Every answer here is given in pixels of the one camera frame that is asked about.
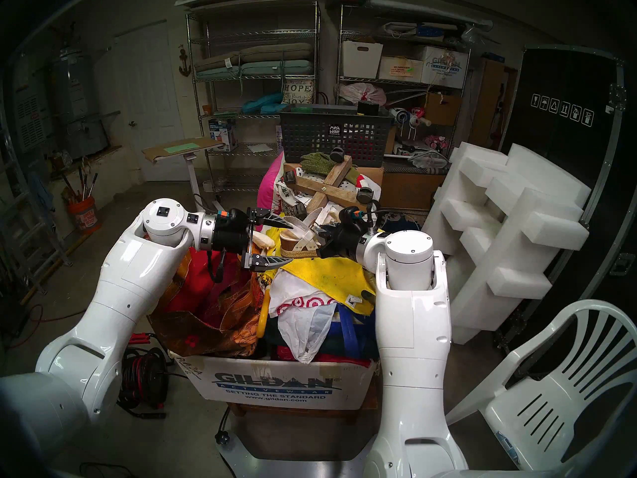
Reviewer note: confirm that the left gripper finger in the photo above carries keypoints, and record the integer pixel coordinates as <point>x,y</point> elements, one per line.
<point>264,262</point>
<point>266,218</point>

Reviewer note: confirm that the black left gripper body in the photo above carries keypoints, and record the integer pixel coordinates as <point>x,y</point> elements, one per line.
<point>233,230</point>

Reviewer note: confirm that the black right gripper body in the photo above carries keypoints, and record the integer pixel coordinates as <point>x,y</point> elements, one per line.
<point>348,240</point>

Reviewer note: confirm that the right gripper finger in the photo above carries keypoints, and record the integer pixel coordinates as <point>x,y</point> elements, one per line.
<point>331,251</point>
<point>329,229</point>

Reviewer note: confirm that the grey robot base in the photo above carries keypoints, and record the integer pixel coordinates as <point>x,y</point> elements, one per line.
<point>298,467</point>

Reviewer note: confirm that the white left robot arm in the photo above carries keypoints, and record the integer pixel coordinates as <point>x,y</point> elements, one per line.
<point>129,268</point>

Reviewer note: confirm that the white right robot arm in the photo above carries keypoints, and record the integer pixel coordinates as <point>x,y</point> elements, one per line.
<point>413,332</point>

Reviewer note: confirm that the yellow towel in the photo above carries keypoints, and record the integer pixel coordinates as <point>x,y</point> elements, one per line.
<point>328,278</point>

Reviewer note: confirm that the pink pillow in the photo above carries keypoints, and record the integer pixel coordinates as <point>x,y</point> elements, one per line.
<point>268,188</point>

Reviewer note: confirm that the wooden cross caster dolly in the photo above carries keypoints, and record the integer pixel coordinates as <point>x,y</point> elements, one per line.
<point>323,188</point>

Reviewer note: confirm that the blue patterned rug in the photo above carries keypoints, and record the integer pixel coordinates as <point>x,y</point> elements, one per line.
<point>403,223</point>

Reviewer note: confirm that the beige green garden glove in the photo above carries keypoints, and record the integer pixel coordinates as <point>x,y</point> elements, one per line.
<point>368,297</point>

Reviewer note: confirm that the red orange tote bag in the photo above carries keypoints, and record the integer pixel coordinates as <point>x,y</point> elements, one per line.
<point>214,302</point>

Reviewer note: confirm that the green knit glove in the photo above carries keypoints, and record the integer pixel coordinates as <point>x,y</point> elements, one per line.
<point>316,163</point>

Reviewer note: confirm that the white red plastic bag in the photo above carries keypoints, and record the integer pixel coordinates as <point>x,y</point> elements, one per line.
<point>303,327</point>

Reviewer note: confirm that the brown wooden chest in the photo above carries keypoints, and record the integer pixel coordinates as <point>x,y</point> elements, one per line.
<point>408,190</point>

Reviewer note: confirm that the blue fabric bag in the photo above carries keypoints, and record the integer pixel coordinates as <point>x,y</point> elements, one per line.
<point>358,332</point>

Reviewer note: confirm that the black mesh basket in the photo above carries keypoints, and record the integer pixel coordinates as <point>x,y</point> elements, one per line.
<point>308,133</point>

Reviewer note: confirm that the blue white product box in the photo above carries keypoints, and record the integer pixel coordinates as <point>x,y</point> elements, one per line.
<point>223,133</point>

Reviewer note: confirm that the wood top rolling table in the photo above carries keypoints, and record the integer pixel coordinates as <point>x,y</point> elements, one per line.
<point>184,147</point>

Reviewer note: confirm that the turquoise pillow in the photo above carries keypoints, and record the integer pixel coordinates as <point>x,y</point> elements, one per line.
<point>261,103</point>

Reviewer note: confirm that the large Gildan cardboard box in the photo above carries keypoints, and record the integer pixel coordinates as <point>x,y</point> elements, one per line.
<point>278,382</point>

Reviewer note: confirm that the HOPE sign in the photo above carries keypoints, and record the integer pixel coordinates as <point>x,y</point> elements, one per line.
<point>298,91</point>

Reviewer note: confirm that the pink artificial flowers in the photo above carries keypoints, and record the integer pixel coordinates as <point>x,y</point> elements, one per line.
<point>437,142</point>

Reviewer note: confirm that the white pink plastic bag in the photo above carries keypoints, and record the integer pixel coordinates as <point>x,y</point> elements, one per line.
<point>366,93</point>

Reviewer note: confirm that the white panel door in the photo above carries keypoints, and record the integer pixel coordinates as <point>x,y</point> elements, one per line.
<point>149,108</point>

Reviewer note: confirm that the orange bucket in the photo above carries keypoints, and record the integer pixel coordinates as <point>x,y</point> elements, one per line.
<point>84,218</point>

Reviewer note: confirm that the pale teal seat cushion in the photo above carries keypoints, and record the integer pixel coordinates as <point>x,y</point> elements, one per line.
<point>273,68</point>

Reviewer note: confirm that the brown cardboard box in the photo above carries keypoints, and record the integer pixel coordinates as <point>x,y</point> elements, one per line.
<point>443,108</point>

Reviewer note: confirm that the olive seat cushion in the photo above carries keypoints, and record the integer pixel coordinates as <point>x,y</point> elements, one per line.
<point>273,51</point>

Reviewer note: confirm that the white storage bin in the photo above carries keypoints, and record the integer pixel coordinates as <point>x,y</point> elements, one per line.
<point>361,59</point>

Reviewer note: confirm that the white box orange label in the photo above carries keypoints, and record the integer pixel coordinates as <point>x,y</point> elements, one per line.
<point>398,68</point>

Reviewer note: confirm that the brown wooden cabinet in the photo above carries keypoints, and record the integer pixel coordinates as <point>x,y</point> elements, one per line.
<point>490,103</point>

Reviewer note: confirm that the small Gildan cardboard box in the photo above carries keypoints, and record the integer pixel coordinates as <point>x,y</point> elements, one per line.
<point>445,66</point>

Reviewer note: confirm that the grey water heater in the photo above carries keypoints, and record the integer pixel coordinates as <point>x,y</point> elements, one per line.
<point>79,98</point>

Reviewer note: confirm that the grey furnace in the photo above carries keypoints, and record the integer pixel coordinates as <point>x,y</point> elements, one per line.
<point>30,118</point>

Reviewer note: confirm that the white plastic chair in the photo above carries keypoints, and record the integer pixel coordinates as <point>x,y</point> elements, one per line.
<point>537,412</point>

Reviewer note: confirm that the black flight case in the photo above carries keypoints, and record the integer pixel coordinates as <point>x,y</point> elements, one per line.
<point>557,83</point>

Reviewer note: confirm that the white foam packing frame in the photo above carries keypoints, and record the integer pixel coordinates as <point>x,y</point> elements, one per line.
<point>497,218</point>

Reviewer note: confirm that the anchor wall decoration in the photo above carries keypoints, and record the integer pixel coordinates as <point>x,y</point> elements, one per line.
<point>184,61</point>

